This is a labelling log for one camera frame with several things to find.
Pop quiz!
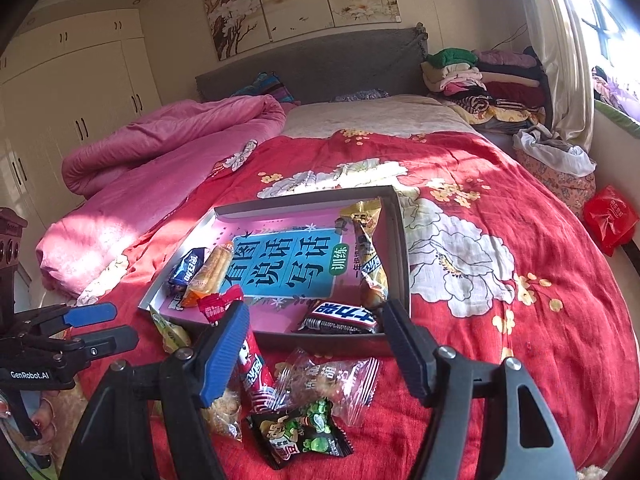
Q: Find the long yellow snack packet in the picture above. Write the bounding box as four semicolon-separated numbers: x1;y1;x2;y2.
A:
339;197;390;311

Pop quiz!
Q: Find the white crumpled cloth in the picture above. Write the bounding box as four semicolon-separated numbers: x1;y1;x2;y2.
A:
512;125;598;179

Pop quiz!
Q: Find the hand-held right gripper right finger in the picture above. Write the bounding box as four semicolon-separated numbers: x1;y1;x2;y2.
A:
382;299;578;480

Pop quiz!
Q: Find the clear floss cake packet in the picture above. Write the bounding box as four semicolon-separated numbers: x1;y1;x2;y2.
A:
202;387;246;443

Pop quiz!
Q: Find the clear red candy packet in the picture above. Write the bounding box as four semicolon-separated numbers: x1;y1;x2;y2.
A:
274;347;382;428

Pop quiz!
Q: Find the shaggy beige rug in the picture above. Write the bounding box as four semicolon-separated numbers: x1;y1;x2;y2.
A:
27;390;94;466

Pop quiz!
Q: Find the red floral blanket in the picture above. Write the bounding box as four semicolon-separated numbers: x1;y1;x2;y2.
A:
70;127;640;480

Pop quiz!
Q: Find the dark patterned pillow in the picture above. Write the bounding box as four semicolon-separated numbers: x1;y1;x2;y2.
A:
332;88;391;104

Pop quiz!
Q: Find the window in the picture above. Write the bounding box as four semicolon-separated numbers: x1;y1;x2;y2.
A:
565;0;640;91

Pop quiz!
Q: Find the brown chocolate bar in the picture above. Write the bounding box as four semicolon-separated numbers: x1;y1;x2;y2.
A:
299;300;384;336

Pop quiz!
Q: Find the cream curtain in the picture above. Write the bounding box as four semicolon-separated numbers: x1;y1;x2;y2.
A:
530;0;597;137

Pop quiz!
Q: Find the dark blue cookie packet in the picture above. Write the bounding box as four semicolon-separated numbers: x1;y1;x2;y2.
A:
167;246;207;294

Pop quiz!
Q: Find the person's left hand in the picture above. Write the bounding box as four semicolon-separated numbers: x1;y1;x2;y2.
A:
30;404;61;439

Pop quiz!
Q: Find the orange snack packet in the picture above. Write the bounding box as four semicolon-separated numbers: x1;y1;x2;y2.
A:
180;240;236;309

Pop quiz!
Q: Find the grey cardboard box tray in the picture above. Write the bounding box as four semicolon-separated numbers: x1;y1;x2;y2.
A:
138;185;412;358

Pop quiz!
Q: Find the pink quilt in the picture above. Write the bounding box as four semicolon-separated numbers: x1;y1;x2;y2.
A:
35;95;289;297

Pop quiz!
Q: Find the grey padded headboard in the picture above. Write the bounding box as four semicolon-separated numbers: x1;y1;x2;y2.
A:
195;22;431;107

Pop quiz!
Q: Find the purple bedding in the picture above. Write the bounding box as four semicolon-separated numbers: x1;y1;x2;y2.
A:
592;65;640;112

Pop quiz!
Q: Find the striped colourful pillow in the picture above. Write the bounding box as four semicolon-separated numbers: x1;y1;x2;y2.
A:
232;72;301;107

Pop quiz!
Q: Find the green edged sill mat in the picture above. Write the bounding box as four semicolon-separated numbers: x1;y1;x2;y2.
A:
592;99;640;139

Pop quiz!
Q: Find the pink and blue book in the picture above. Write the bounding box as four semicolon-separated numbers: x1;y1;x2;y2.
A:
165;205;397;336

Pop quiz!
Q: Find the red plastic bag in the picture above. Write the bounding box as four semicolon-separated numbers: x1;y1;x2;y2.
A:
582;185;640;257

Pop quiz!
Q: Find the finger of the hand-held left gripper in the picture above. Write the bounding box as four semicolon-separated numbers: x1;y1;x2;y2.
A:
11;302;119;334
30;326;140;376

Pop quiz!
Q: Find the beige bed sheet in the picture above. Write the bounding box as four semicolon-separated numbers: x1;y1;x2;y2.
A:
282;94;482;139

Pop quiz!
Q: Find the red cartoon snack packet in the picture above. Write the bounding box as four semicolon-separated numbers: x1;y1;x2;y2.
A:
197;285;279;413

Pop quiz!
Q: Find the floral wall painting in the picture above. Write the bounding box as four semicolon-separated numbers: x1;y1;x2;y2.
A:
201;0;402;58

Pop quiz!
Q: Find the cream wardrobe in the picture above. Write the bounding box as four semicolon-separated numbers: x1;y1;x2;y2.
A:
0;7;163;231

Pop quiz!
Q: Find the black and green snack packet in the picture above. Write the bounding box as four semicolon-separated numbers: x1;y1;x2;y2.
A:
248;397;355;471

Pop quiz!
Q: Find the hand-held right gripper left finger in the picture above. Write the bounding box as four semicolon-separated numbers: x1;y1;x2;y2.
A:
60;300;251;480

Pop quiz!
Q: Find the pile of folded clothes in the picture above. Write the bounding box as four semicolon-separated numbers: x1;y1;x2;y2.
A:
420;46;552;134

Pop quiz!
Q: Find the pink floral cushion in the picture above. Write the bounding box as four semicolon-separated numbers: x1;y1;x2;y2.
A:
515;147;597;219

